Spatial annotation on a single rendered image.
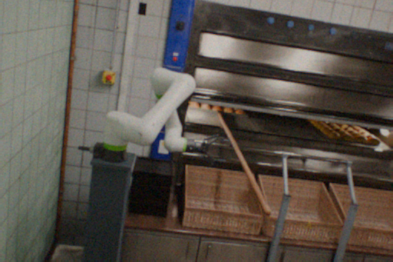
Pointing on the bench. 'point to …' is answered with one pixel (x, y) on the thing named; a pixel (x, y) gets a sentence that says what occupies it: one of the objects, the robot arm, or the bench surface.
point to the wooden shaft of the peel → (246, 169)
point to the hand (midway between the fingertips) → (225, 150)
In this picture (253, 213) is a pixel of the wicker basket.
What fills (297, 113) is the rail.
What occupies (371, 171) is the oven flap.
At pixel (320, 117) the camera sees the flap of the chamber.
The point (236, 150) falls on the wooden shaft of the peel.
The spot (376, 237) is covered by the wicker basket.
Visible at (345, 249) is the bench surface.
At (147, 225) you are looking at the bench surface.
